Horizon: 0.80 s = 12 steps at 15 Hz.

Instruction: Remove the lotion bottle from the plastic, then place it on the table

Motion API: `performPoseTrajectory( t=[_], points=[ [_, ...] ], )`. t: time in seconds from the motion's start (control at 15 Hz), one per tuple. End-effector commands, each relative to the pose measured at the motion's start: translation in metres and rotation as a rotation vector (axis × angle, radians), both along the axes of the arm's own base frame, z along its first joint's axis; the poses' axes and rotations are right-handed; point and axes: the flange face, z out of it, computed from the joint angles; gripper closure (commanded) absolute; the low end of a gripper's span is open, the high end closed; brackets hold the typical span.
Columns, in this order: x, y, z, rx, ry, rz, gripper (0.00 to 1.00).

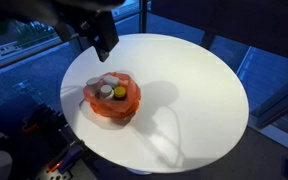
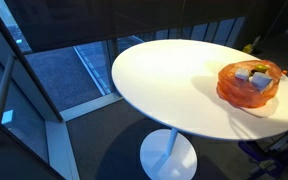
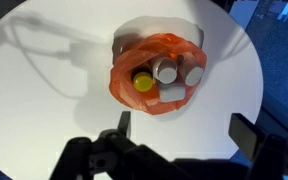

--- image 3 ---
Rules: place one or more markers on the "white lotion bottle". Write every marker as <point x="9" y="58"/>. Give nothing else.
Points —
<point x="192" y="75"/>

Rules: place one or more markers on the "yellow black-capped object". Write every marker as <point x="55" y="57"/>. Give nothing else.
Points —
<point x="143" y="82"/>

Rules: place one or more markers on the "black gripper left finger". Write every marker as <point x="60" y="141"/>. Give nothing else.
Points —
<point x="125" y="123"/>

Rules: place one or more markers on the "orange plastic bag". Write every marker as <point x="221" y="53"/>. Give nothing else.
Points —
<point x="124" y="70"/>

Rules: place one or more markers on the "white square cap bottle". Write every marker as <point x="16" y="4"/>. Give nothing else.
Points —
<point x="172" y="94"/>

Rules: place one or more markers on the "white round cap bottle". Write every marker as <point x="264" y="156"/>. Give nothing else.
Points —
<point x="166" y="71"/>

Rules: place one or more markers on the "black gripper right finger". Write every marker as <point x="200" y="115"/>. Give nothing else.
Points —
<point x="245" y="133"/>

